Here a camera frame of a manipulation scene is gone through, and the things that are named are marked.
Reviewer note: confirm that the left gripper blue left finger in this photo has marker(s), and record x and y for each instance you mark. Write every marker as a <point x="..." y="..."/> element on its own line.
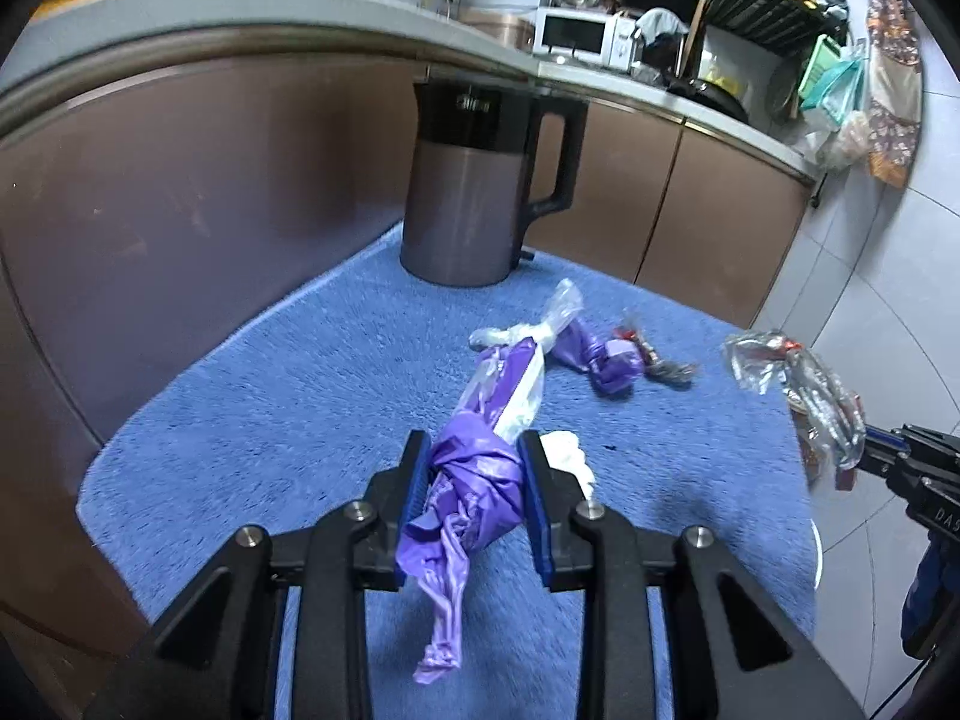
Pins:
<point x="215" y="651"/>

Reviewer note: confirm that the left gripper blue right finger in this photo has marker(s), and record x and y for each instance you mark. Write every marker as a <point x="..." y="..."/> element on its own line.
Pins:
<point x="733" y="652"/>

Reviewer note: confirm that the red yellow snack packet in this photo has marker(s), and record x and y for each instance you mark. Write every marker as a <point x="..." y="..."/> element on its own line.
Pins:
<point x="829" y="420"/>

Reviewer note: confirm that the white tissue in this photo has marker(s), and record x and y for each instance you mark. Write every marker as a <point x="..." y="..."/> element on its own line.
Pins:
<point x="564" y="454"/>

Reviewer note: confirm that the purple plastic bag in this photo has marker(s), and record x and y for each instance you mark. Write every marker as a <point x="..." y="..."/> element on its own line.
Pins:
<point x="475" y="494"/>

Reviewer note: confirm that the small purple wrapper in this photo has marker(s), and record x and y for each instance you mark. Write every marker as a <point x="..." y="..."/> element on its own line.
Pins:
<point x="612" y="365"/>

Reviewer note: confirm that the silver red wrapper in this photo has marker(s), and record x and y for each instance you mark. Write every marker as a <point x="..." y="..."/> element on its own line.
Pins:
<point x="678" y="375"/>

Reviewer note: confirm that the clear plastic wrapper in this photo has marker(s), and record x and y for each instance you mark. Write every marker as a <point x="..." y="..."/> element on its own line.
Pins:
<point x="564" y="305"/>

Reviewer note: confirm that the brown kitchen cabinets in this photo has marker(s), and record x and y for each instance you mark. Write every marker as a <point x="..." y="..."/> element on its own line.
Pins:
<point x="141" y="226"/>

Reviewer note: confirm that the white blue gloved right hand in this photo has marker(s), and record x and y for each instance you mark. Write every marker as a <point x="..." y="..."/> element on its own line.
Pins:
<point x="931" y="599"/>

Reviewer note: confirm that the blue terry table cloth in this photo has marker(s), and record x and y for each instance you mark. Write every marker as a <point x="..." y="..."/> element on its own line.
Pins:
<point x="294" y="414"/>

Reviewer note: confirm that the floral apron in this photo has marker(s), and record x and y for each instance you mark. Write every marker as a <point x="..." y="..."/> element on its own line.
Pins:
<point x="895" y="85"/>

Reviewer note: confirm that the green plastic bag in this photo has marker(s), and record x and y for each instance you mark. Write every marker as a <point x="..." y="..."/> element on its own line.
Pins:
<point x="832" y="84"/>

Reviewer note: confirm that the black frying pan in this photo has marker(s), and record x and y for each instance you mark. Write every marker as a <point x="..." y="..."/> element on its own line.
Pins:
<point x="708" y="94"/>

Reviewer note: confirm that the black steel electric kettle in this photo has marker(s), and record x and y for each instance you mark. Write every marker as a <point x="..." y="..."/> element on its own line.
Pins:
<point x="469" y="207"/>

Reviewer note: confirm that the white microwave oven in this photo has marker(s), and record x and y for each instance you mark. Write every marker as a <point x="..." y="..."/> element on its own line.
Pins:
<point x="604" y="40"/>

